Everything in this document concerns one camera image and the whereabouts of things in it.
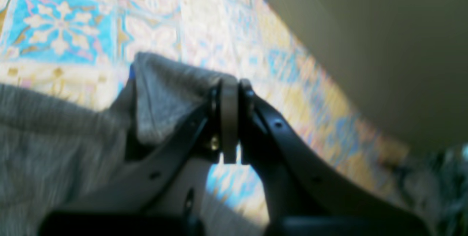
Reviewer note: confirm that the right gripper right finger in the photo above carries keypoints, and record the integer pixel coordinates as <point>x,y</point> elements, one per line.
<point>305,196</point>

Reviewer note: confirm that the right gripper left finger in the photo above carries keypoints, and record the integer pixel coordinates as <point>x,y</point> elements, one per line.
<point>162,195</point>

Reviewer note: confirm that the grey t-shirt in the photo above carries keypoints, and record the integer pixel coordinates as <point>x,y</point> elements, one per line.
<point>53,151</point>

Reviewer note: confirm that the patterned tablecloth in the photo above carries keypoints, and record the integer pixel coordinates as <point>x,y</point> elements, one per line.
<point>81,51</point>

